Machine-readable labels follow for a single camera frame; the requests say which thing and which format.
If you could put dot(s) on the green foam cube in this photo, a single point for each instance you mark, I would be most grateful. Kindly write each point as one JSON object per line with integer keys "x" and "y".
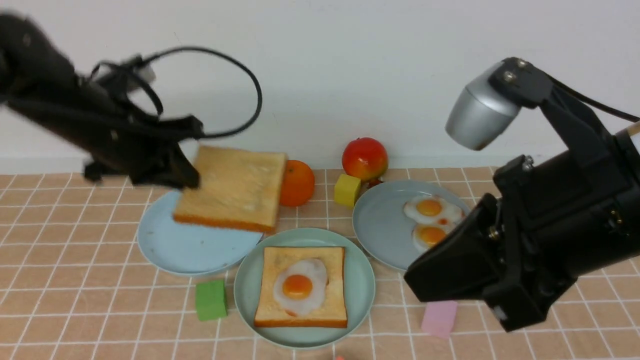
{"x": 210, "y": 300}

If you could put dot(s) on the light blue plate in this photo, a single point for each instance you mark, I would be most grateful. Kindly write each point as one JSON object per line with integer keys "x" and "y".
{"x": 189, "y": 250}

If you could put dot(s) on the orange fruit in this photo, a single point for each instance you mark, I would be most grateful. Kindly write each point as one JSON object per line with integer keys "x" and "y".
{"x": 298, "y": 184}

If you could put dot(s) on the yellow foam cube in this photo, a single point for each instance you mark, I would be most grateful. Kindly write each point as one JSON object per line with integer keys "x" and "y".
{"x": 347, "y": 190}

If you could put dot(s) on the toast slice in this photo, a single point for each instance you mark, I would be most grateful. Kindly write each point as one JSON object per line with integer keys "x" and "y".
{"x": 332, "y": 313}
{"x": 238, "y": 189}

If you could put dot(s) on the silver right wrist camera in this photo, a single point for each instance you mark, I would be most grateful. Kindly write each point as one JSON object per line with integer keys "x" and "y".
{"x": 490, "y": 102}

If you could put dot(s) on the grey plate with eggs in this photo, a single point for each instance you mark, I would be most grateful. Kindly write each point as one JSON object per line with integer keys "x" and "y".
{"x": 382, "y": 227}

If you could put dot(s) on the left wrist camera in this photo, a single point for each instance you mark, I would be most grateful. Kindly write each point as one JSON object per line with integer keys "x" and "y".
{"x": 131, "y": 74}

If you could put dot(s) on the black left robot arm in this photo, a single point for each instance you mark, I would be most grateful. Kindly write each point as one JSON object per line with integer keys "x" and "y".
{"x": 41, "y": 84}

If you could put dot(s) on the fried egg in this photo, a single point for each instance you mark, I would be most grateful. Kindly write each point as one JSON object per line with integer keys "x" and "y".
{"x": 301, "y": 288}
{"x": 426, "y": 236}
{"x": 429, "y": 209}

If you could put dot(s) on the pink foam cube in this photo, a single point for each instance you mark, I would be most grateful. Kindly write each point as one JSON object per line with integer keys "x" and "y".
{"x": 439, "y": 318}

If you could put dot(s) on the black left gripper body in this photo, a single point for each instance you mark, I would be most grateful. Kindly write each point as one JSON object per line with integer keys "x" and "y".
{"x": 147, "y": 152}

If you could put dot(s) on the green centre plate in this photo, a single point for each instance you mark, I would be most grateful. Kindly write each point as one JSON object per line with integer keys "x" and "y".
{"x": 359, "y": 288}

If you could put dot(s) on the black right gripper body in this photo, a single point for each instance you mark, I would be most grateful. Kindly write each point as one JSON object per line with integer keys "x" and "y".
{"x": 521, "y": 252}

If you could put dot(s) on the red yellow apple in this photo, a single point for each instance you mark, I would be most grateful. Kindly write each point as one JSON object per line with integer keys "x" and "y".
{"x": 365, "y": 158}

